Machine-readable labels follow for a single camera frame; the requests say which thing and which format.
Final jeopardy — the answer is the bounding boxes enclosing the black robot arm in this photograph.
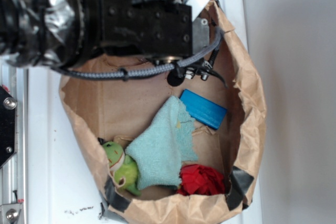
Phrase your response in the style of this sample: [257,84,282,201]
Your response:
[1,0,193,68]

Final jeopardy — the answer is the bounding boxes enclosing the metal corner bracket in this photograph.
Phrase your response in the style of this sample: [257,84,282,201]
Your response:
[1,203,22,224]

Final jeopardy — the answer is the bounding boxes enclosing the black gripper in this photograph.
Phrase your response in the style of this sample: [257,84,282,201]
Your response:
[82,0,193,58]

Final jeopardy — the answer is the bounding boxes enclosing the aluminium extrusion rail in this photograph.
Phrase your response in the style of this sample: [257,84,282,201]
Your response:
[1,64,27,223]

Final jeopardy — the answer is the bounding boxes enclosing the blue rectangular block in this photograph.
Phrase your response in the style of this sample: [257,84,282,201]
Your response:
[180,89,227,130]

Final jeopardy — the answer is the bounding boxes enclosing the teal terry cloth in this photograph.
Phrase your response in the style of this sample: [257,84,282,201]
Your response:
[125,96,198,190]

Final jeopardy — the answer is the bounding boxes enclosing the green plush frog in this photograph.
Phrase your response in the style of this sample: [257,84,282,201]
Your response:
[102,141,141,196]

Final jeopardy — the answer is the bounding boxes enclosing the grey braided cable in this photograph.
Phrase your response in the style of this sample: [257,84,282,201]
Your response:
[51,26,225,82]

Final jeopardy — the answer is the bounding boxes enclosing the red crumpled tissue paper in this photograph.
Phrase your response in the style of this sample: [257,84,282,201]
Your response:
[177,164,225,196]

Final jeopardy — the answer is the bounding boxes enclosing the brown paper bag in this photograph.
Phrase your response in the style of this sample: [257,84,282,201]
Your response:
[59,0,267,223]

